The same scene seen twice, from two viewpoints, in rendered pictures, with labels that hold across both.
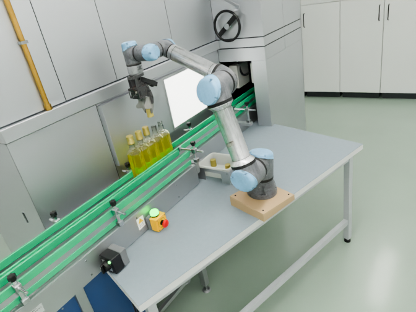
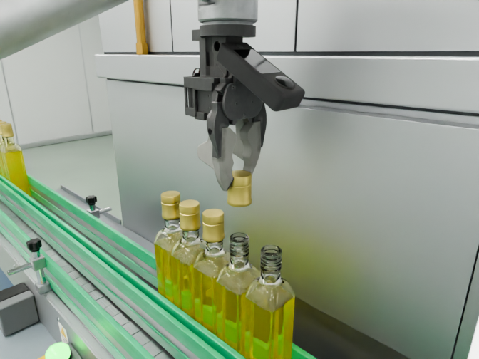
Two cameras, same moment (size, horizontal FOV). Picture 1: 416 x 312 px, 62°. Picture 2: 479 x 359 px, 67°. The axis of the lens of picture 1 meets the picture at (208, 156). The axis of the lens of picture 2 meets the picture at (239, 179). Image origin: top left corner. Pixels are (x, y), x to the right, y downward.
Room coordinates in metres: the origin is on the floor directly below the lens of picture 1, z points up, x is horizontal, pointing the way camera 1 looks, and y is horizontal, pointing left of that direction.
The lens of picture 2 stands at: (1.81, -0.22, 1.40)
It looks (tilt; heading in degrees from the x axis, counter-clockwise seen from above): 19 degrees down; 96
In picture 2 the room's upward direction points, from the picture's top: straight up
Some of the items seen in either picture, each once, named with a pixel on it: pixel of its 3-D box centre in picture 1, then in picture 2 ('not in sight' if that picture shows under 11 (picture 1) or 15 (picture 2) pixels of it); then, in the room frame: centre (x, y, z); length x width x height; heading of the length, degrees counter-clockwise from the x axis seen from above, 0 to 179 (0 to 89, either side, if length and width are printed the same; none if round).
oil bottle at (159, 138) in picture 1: (160, 151); (239, 321); (1.76, 0.26, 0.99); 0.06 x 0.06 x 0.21; 51
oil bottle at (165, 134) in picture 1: (166, 147); (268, 338); (1.81, 0.22, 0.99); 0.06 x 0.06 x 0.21; 52
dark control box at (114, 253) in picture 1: (114, 259); (14, 308); (1.17, 0.47, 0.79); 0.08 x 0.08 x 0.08; 52
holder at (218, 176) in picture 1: (216, 168); not in sight; (1.82, -0.04, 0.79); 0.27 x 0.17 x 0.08; 52
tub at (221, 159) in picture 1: (220, 166); not in sight; (1.80, -0.06, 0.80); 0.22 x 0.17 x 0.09; 52
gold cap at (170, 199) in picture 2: (130, 139); (171, 204); (1.62, 0.37, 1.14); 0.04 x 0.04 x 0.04
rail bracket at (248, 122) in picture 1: (245, 117); not in sight; (2.28, -0.31, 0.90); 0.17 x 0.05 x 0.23; 52
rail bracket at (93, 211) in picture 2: (55, 223); (100, 215); (1.30, 0.72, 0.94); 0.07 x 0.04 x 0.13; 52
